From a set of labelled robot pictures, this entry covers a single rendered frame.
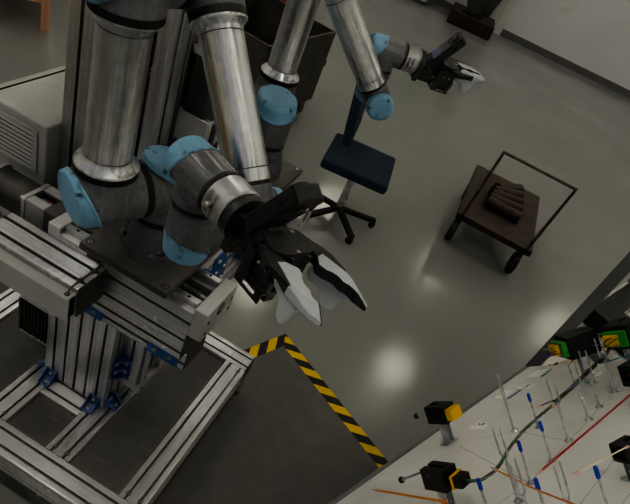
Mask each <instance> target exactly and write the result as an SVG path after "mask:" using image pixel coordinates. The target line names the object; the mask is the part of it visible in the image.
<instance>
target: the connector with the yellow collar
mask: <svg viewBox="0 0 630 504"><path fill-rule="evenodd" d="M455 471H456V470H452V471H451V472H450V473H448V474H447V475H446V476H444V477H445V480H446V484H447V487H449V488H452V486H451V483H450V480H449V476H450V475H452V474H453V473H454V472H455ZM465 479H471V477H470V474H469V471H463V470H460V471H459V472H458V473H457V474H456V475H454V476H453V477H452V481H453V484H454V487H455V488H456V489H464V488H465V487H466V486H467V485H469V484H470V483H467V482H465V481H466V480H465Z"/></svg>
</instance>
